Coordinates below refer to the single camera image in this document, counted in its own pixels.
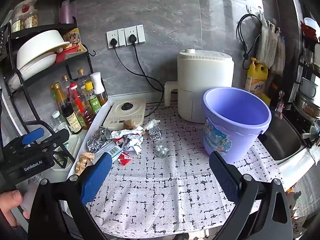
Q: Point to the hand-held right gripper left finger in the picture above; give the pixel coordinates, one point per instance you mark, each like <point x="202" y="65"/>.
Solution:
<point x="96" y="175"/>

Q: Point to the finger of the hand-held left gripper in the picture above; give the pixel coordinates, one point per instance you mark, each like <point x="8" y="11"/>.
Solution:
<point x="58" y="136"/>
<point x="32" y="133"/>

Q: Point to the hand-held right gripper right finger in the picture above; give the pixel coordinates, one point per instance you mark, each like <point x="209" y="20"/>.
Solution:
<point x="223" y="177"/>

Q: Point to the brown paper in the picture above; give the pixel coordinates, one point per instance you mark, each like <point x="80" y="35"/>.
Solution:
<point x="85" y="160"/>

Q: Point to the silver foil bag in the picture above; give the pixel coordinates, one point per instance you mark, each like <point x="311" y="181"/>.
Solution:
<point x="97" y="140"/>

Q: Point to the purple plastic bucket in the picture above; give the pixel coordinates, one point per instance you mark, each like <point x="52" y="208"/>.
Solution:
<point x="250" y="140"/>

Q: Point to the person's left hand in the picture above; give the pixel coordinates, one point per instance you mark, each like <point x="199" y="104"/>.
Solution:
<point x="12" y="200"/>

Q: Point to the white container green print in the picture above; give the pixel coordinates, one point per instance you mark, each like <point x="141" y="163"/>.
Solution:
<point x="71" y="142"/>

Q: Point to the clear jar white lid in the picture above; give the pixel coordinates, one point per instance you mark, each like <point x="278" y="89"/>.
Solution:
<point x="57" y="117"/>

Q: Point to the dark soy sauce bottle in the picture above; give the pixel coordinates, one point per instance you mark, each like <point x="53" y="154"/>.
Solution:
<point x="71" y="117"/>

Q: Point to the blue white barcode box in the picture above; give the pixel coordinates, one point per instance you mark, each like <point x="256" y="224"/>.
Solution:
<point x="113" y="152"/>

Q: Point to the red cap oil bottle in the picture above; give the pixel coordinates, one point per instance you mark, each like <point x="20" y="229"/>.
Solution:
<point x="80" y="105"/>

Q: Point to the crumpled white printed paper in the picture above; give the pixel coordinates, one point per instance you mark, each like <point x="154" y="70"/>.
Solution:
<point x="133" y="145"/>

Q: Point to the white red crumpled wrapper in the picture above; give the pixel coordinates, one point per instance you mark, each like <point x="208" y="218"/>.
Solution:
<point x="120" y="133"/>

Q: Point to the yellow cap green label bottle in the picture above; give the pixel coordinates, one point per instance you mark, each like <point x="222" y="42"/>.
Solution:
<point x="93" y="102"/>

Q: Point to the gold cap clear bottle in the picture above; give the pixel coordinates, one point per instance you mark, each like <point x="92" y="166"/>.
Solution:
<point x="66" y="78"/>

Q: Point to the brown paper ball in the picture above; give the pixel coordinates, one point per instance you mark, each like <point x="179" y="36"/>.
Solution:
<point x="130" y="124"/>

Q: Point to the cream induction cooker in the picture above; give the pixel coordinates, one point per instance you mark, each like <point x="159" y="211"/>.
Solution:
<point x="118" y="116"/>

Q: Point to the small brown paper scrap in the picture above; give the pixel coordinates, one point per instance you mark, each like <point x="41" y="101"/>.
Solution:
<point x="143" y="131"/>

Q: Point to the white top oil dispenser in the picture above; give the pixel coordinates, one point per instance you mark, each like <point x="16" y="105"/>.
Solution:
<point x="97" y="82"/>

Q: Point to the tall gold cap bottle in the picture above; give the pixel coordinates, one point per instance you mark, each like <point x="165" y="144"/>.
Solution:
<point x="81" y="73"/>

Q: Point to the pill blister pack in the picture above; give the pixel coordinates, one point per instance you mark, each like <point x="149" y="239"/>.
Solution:
<point x="161" y="151"/>

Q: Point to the stainless steel sink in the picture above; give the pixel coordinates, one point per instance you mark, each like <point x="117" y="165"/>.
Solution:
<point x="282" y="140"/>

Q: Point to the white plate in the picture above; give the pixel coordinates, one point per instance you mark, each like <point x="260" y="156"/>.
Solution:
<point x="37" y="63"/>

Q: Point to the silver foil ball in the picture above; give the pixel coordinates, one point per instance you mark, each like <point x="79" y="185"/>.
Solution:
<point x="155" y="133"/>

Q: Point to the white tissue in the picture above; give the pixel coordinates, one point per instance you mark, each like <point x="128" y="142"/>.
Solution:
<point x="151" y="124"/>

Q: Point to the red plastic container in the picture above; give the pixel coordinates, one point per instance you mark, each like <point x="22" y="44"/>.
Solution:
<point x="66" y="53"/>

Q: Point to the large white bowl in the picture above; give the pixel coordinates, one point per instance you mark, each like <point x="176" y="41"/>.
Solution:
<point x="40" y="46"/>

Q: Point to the yellow snack packet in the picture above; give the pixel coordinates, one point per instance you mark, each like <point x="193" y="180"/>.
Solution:
<point x="72" y="37"/>

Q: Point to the white air fryer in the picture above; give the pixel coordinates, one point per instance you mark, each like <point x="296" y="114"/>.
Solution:
<point x="200" y="80"/>

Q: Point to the yellow detergent bottle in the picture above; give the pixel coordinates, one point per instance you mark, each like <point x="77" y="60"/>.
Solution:
<point x="256" y="80"/>

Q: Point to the black metal kitchen rack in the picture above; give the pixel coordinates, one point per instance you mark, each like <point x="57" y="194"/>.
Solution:
<point x="50" y="26"/>

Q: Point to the steel pot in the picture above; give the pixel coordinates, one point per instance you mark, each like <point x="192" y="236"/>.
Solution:
<point x="307" y="107"/>

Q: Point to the glass jar of nuts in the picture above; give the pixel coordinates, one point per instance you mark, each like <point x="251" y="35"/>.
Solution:
<point x="32" y="20"/>

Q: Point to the pink plastic roll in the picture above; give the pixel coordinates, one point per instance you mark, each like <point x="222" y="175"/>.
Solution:
<point x="67" y="12"/>

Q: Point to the white enamel bowl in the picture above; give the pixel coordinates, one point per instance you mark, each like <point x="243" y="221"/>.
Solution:
<point x="308" y="86"/>

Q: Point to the clear bag red label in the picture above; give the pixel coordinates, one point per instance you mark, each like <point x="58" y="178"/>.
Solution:
<point x="25" y="7"/>

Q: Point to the hanging plastic bags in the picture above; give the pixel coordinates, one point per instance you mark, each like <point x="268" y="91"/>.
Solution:
<point x="267" y="45"/>

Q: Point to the red bowl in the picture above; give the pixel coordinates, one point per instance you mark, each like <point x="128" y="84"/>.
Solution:
<point x="308" y="32"/>

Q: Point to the white wall socket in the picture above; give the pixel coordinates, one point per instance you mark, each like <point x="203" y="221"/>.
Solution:
<point x="121" y="37"/>
<point x="140" y="33"/>

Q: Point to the white wall hook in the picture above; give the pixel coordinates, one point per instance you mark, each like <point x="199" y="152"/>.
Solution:
<point x="253" y="8"/>

